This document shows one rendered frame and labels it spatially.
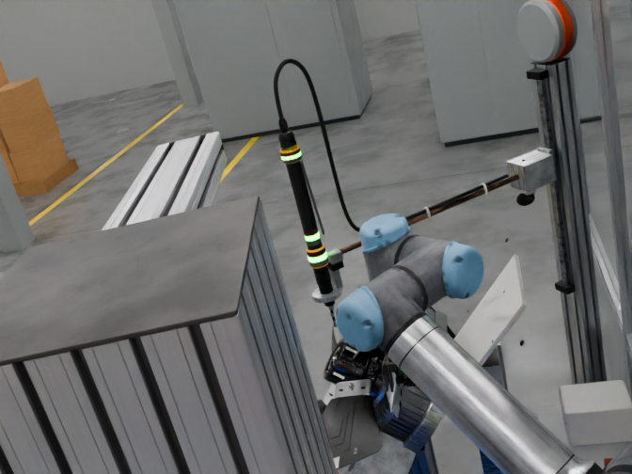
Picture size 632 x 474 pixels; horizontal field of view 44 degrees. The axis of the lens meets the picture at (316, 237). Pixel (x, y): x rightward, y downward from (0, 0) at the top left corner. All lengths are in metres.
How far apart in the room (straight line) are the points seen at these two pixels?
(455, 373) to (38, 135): 9.05
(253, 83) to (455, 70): 2.84
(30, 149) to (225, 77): 2.45
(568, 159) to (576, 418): 0.66
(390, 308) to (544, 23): 1.13
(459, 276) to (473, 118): 6.27
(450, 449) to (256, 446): 3.02
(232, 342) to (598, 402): 1.68
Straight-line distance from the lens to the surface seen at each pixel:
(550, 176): 2.08
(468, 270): 1.09
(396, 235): 1.15
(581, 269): 2.24
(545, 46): 2.02
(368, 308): 1.00
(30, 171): 9.94
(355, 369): 2.00
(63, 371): 0.62
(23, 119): 9.78
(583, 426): 2.18
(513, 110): 7.29
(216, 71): 9.30
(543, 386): 3.93
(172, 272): 0.67
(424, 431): 1.99
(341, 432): 1.87
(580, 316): 2.30
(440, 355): 1.00
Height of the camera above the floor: 2.27
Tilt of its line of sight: 22 degrees down
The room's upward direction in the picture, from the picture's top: 14 degrees counter-clockwise
